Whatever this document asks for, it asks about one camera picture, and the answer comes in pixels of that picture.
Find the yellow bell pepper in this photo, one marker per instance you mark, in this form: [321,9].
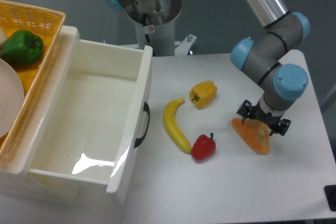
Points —
[202,94]

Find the red bell pepper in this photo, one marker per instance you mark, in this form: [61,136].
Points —
[203,147]

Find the white drawer cabinet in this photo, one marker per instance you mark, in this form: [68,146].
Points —
[19,149]

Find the white plate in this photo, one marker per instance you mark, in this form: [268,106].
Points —
[12,96]

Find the white plastic drawer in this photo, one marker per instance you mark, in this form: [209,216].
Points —
[100,117]

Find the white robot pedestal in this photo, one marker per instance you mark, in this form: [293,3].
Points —
[154,22]

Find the green bell pepper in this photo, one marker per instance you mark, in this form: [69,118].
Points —
[22,48]

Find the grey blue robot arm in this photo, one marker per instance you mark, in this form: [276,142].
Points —
[282,85]

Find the yellow banana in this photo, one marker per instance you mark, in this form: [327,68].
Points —
[172,128]

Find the orange triangle bread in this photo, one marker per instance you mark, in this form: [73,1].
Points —
[254,133]

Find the yellow woven basket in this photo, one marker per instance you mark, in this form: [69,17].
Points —
[32,32]

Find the black device at edge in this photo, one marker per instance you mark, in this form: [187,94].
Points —
[330,193]

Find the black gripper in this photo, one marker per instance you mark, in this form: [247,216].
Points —
[275,123]

